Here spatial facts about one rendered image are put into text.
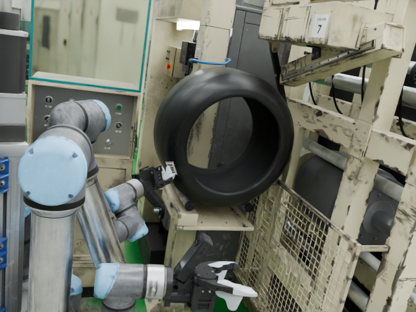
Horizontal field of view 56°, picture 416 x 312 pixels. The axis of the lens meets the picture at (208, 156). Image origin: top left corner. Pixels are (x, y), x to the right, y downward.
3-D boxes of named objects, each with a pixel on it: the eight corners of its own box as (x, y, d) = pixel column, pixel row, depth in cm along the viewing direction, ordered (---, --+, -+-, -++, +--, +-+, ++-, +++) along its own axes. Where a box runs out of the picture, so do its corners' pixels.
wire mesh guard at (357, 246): (232, 271, 235) (255, 161, 216) (235, 271, 236) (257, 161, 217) (311, 403, 154) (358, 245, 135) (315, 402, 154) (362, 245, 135)
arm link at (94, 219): (38, 122, 92) (103, 290, 108) (26, 134, 81) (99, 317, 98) (86, 109, 93) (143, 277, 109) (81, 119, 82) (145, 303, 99)
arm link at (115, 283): (95, 286, 91) (98, 254, 89) (142, 288, 94) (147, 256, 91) (91, 309, 84) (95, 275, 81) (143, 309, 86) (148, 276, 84)
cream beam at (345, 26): (255, 38, 190) (261, 7, 186) (300, 46, 198) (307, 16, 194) (325, 45, 135) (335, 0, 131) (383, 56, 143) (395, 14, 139)
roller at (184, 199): (177, 181, 201) (168, 181, 200) (177, 173, 200) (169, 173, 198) (194, 211, 169) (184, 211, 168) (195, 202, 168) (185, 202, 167)
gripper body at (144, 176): (163, 164, 149) (142, 174, 139) (168, 186, 150) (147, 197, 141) (148, 165, 153) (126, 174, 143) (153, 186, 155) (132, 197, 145)
